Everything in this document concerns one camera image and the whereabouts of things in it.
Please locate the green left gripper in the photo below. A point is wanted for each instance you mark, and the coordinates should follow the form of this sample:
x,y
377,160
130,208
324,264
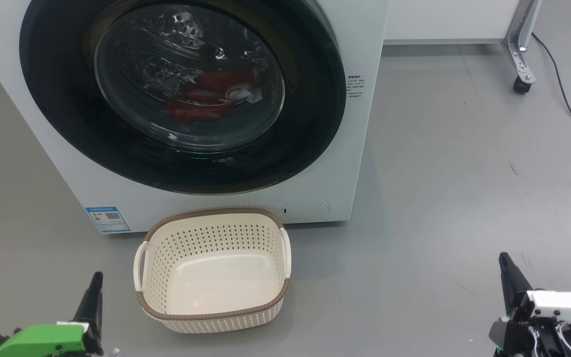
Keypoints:
x,y
37,339

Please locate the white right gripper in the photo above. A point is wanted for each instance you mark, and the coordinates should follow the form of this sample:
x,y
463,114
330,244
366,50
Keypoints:
x,y
563,305

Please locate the black round glass washer door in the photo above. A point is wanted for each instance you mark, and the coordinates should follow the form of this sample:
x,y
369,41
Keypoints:
x,y
57,99

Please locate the red garment with white stripes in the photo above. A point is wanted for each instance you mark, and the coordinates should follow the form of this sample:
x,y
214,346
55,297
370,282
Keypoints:
x,y
226,79

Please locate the cream perforated laundry basket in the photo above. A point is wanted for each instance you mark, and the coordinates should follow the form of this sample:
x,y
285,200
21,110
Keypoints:
x,y
216,277

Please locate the white front-load washing machine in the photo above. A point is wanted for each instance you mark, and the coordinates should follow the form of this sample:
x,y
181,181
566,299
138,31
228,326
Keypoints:
x,y
360,148

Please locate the blue energy label sticker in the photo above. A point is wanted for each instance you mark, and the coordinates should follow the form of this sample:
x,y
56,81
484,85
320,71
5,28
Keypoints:
x,y
108,219

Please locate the black caster wheel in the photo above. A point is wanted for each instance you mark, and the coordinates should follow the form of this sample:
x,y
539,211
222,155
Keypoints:
x,y
522,86

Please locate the round drain filter cover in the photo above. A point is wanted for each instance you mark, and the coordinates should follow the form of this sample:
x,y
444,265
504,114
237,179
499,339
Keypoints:
x,y
310,209

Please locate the printed warning text label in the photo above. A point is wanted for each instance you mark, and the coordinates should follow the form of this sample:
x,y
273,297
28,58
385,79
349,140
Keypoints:
x,y
355,86

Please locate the white partition panel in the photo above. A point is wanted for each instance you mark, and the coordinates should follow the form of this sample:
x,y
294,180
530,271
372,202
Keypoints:
x,y
444,20

